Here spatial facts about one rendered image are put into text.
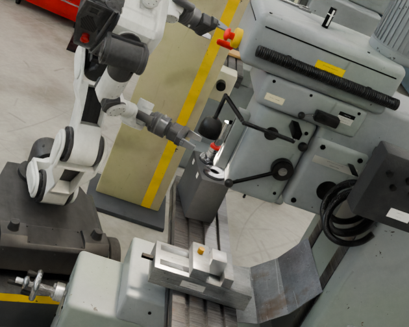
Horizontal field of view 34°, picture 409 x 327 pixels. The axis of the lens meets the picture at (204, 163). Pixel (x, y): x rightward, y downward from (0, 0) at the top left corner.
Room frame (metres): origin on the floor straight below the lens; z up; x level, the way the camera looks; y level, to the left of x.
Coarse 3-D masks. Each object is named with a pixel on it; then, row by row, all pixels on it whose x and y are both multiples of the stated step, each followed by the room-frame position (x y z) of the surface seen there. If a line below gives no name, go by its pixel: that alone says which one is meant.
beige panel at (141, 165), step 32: (192, 0) 3.67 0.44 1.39; (224, 0) 3.70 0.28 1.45; (192, 32) 3.68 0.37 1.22; (160, 64) 3.66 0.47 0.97; (192, 64) 3.70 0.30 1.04; (160, 96) 3.67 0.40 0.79; (192, 96) 3.71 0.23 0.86; (128, 128) 3.65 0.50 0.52; (192, 128) 3.73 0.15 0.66; (128, 160) 3.67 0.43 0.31; (160, 160) 3.70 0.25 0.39; (96, 192) 3.63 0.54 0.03; (128, 192) 3.68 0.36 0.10; (160, 192) 3.73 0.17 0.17; (160, 224) 3.60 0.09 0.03
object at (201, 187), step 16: (192, 160) 2.45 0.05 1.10; (208, 160) 2.43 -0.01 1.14; (192, 176) 2.38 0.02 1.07; (208, 176) 2.33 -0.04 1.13; (224, 176) 2.36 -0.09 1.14; (192, 192) 2.32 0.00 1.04; (208, 192) 2.31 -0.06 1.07; (224, 192) 2.33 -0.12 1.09; (192, 208) 2.30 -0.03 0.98; (208, 208) 2.32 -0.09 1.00
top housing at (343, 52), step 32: (256, 0) 2.01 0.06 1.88; (256, 32) 1.87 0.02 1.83; (288, 32) 1.88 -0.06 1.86; (320, 32) 1.93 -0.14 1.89; (352, 32) 2.12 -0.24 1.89; (256, 64) 1.87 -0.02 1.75; (320, 64) 1.91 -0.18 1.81; (352, 64) 1.93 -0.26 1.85; (384, 64) 1.95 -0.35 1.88; (352, 96) 1.94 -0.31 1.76
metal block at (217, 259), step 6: (210, 252) 1.95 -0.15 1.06; (216, 252) 1.94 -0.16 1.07; (222, 252) 1.96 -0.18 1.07; (210, 258) 1.92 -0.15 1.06; (216, 258) 1.91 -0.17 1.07; (222, 258) 1.92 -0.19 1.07; (210, 264) 1.90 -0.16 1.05; (216, 264) 1.90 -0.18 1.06; (222, 264) 1.90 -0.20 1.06; (210, 270) 1.90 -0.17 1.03; (216, 270) 1.90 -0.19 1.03; (222, 270) 1.91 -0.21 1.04
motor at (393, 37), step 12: (396, 0) 2.05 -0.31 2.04; (408, 0) 2.02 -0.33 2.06; (384, 12) 2.10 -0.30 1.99; (396, 12) 2.04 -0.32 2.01; (408, 12) 2.01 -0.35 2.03; (384, 24) 2.05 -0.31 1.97; (396, 24) 2.02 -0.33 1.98; (408, 24) 2.00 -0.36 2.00; (372, 36) 2.08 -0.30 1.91; (384, 36) 2.03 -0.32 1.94; (396, 36) 2.01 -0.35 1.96; (408, 36) 2.00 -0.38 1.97; (384, 48) 2.01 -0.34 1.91; (396, 48) 2.00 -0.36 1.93; (408, 48) 2.00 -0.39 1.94; (396, 60) 1.99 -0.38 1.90; (408, 60) 1.99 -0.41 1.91
